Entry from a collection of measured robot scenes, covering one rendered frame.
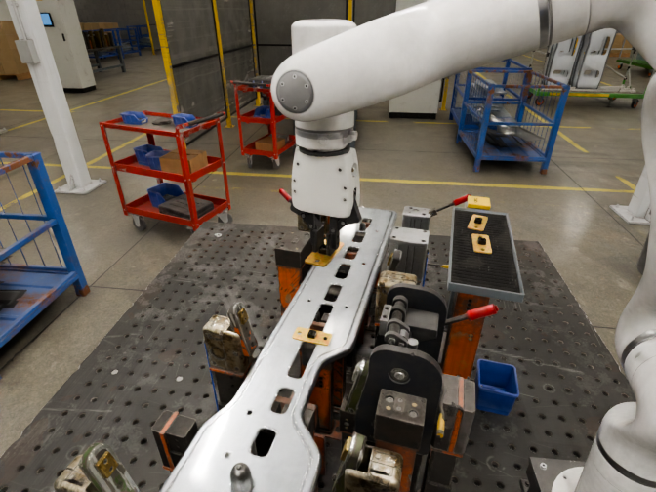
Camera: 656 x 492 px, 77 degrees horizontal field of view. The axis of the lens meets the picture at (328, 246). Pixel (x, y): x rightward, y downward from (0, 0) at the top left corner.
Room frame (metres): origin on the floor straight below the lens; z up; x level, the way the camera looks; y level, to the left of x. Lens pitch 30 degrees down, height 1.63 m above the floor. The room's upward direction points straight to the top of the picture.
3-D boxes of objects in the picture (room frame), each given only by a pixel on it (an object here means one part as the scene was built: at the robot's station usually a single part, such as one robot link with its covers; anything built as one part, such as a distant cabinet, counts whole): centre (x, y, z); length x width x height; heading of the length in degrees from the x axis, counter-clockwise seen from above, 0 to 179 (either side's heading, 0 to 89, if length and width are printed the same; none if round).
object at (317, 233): (0.60, 0.03, 1.31); 0.03 x 0.03 x 0.07; 66
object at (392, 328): (0.53, -0.13, 0.94); 0.18 x 0.13 x 0.49; 164
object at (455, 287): (0.81, -0.35, 1.16); 0.37 x 0.14 x 0.02; 164
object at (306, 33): (0.59, 0.01, 1.55); 0.09 x 0.08 x 0.13; 163
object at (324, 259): (0.59, 0.00, 1.28); 0.08 x 0.04 x 0.01; 156
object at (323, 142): (0.59, 0.00, 1.47); 0.09 x 0.08 x 0.03; 66
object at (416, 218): (1.20, -0.29, 0.88); 0.11 x 0.10 x 0.36; 74
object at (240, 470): (0.36, 0.13, 1.02); 0.03 x 0.03 x 0.07
